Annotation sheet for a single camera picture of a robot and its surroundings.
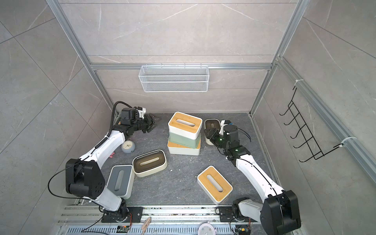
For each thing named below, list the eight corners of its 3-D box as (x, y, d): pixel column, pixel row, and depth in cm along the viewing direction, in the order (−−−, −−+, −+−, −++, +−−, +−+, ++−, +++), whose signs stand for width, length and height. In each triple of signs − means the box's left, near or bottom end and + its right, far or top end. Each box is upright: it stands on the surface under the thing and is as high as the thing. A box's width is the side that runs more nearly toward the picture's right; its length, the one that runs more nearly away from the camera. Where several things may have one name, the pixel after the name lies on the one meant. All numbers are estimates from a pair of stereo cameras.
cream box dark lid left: (137, 180, 87) (133, 175, 81) (135, 161, 95) (132, 156, 89) (169, 170, 91) (168, 165, 85) (165, 153, 99) (164, 147, 93)
